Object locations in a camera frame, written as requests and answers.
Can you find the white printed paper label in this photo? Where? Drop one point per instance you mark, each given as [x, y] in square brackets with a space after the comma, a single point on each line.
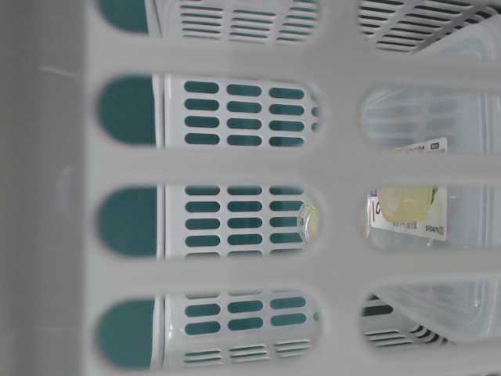
[420, 211]

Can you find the white plastic shopping basket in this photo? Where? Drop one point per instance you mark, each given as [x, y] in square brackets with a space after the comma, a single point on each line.
[57, 165]

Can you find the clear plastic food container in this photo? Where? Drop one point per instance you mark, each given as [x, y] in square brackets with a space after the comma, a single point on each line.
[465, 218]

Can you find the clear cellophane tape roll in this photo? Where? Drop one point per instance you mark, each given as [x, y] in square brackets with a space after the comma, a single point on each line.
[308, 222]

